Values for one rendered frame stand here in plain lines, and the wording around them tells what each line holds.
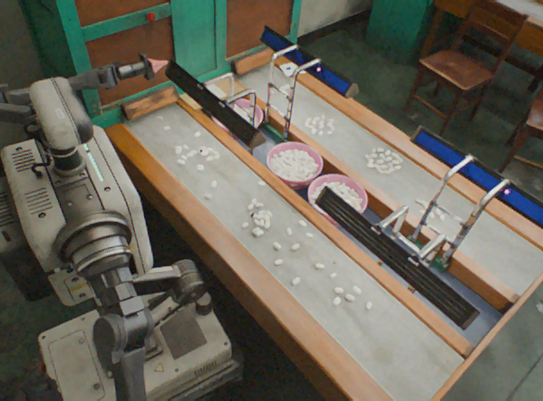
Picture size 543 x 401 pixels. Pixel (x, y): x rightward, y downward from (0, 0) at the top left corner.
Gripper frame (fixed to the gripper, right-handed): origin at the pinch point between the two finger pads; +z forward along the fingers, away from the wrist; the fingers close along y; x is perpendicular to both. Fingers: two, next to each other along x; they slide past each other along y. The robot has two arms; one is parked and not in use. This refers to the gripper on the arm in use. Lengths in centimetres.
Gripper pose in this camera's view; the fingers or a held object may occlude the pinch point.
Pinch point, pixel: (165, 62)
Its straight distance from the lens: 197.0
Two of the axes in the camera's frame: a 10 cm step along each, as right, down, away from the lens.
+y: 1.0, 8.4, 5.3
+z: 8.4, -3.6, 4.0
